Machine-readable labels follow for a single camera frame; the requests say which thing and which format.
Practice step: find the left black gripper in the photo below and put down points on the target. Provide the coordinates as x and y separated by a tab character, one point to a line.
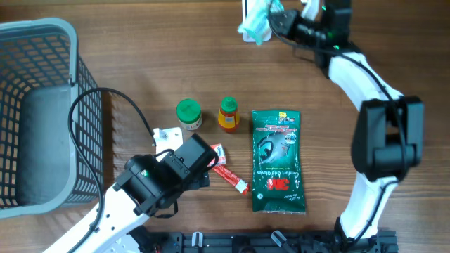
203	180

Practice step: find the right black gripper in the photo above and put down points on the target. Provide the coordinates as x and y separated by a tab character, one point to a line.
284	26

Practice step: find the small red white packet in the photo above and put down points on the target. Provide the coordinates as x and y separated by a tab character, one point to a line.
218	148

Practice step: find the teal wet wipes packet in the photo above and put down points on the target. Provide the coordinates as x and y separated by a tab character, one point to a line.
258	21

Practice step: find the green lid spice jar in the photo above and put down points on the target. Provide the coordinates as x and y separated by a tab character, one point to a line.
189	114

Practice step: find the red sauce bottle green cap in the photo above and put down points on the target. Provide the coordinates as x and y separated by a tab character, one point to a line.
229	118

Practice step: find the green 3M gloves packet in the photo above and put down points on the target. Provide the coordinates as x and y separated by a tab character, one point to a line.
277	185

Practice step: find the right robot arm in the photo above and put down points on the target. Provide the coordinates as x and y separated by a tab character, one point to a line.
388	139

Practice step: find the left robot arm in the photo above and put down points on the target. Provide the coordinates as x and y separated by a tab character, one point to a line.
148	184

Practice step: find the grey plastic mesh basket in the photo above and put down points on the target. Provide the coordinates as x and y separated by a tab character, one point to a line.
51	120

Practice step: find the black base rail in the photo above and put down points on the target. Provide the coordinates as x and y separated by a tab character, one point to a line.
310	241

